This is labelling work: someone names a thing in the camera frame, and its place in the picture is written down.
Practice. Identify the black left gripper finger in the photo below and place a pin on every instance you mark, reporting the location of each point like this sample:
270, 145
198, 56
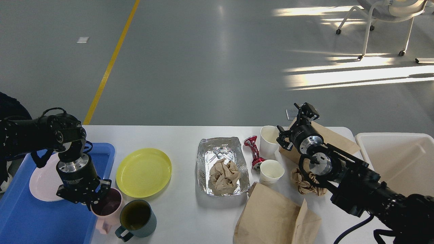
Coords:
103, 189
75, 196

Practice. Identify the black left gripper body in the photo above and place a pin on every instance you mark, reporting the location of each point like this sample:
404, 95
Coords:
78, 174

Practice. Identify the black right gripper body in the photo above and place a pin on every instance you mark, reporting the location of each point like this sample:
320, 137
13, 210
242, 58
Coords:
299, 137

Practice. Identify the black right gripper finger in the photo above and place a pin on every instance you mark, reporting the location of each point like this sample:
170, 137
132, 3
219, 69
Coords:
284, 138
306, 114

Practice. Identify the pink mug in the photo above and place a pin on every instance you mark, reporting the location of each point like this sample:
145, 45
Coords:
108, 211

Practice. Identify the yellow plate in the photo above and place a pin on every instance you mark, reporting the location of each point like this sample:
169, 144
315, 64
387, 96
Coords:
144, 172

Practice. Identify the dark green mug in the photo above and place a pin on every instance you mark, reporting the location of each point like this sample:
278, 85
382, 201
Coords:
137, 219

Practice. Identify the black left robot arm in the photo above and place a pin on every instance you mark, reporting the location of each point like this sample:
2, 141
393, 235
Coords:
61, 133

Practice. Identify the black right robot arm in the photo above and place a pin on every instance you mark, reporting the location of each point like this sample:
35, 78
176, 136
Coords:
354, 186

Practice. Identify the white paper cup rear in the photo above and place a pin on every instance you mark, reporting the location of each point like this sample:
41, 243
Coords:
268, 144

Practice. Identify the white paper cup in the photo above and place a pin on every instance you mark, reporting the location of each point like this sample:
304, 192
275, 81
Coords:
268, 144
270, 172

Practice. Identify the small grey floor plate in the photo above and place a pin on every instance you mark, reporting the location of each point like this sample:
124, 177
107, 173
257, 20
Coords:
292, 113

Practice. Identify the pink plate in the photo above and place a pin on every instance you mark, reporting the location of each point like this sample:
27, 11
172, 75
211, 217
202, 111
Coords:
44, 182

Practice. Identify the crushed red can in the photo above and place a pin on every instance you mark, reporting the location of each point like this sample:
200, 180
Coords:
257, 159

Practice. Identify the brown paper bag rear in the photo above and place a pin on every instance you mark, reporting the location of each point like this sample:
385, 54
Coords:
340, 137

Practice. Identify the white paper cup front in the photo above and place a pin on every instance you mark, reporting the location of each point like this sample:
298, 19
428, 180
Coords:
270, 172

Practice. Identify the blue plastic tray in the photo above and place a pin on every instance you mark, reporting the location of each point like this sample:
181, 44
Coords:
26, 220

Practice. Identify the crumpled brown paper ball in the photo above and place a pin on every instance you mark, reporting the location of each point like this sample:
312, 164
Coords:
303, 186

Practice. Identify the aluminium foil tray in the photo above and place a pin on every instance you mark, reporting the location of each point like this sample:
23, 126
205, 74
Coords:
211, 150

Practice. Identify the crumpled brown paper in tray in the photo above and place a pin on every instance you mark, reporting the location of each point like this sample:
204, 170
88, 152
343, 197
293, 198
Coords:
224, 175

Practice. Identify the large brown paper bag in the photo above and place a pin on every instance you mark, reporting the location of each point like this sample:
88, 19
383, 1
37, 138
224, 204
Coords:
271, 218

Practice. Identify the white plastic bin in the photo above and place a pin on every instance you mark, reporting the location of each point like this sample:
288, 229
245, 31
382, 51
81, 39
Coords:
405, 161

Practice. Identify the white rolling chair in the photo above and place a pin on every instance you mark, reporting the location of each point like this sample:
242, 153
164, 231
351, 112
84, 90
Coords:
388, 11

